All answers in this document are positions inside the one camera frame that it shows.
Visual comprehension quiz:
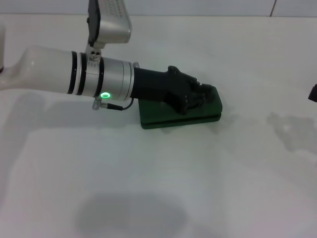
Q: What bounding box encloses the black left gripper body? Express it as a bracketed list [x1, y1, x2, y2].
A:
[130, 65, 198, 116]

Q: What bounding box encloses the green glasses case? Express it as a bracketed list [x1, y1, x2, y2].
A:
[138, 85, 224, 130]

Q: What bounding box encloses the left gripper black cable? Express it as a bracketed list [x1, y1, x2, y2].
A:
[92, 97, 136, 112]

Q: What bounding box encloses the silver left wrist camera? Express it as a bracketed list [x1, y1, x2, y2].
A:
[87, 0, 132, 50]

